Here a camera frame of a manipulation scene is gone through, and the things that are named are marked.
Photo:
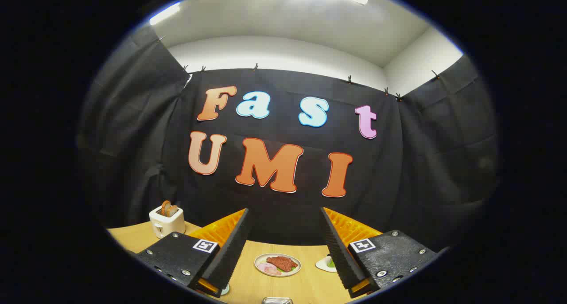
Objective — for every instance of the light blue round plate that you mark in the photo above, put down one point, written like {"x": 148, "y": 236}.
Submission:
{"x": 225, "y": 290}

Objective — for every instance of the small white dish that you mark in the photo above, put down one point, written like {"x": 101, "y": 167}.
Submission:
{"x": 322, "y": 265}

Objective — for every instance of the pink ham slice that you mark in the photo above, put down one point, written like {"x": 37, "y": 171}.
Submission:
{"x": 268, "y": 269}

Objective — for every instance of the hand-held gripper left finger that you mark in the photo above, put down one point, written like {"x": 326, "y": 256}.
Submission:
{"x": 230, "y": 255}

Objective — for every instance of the toasted bread slices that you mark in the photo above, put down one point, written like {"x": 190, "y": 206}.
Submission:
{"x": 167, "y": 208}

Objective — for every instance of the row of black clips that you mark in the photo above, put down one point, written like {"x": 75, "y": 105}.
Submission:
{"x": 255, "y": 67}

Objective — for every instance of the brown steak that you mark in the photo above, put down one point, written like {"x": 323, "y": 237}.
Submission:
{"x": 281, "y": 263}

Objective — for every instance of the green label bottle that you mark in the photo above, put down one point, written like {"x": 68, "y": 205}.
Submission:
{"x": 332, "y": 263}

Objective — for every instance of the white oval plate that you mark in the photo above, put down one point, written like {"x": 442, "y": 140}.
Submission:
{"x": 277, "y": 274}

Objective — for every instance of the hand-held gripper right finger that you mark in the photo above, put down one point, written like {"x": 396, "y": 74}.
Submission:
{"x": 339, "y": 255}

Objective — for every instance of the white toaster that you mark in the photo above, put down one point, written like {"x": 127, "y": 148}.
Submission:
{"x": 168, "y": 226}

